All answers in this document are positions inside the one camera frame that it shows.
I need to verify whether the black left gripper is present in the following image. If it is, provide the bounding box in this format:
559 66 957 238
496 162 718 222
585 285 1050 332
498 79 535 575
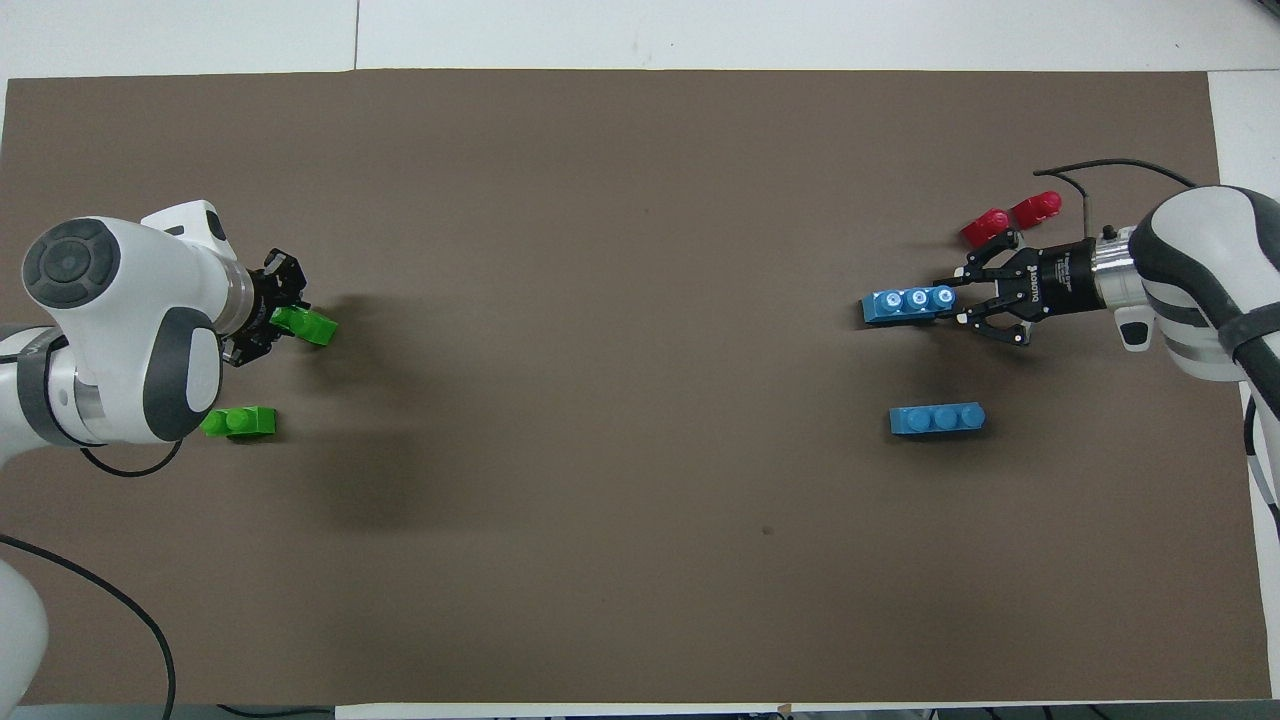
222 250 309 369

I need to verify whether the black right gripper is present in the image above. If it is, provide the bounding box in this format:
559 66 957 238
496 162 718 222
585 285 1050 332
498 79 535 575
932 229 1101 348

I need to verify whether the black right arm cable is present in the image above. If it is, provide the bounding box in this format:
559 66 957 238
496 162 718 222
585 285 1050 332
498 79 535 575
1033 158 1280 521

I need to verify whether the red one-stud block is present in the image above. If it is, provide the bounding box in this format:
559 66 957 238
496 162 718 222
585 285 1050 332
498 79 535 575
961 208 1013 249
1011 191 1063 229

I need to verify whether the brown table mat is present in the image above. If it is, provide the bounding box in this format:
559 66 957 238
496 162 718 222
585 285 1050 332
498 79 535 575
0 68 1271 706

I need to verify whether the green two-stud block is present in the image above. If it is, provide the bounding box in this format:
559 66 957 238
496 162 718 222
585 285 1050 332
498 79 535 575
200 406 278 441
270 306 339 347

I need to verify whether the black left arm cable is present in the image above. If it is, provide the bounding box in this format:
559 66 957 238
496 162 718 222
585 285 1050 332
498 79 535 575
0 440 336 720

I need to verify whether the blue three-stud block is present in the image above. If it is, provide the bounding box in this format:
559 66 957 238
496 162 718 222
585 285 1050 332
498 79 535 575
890 402 987 438
862 285 958 327

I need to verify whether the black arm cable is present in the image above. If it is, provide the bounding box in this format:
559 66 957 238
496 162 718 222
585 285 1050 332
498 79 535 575
1033 158 1280 521
0 440 336 720

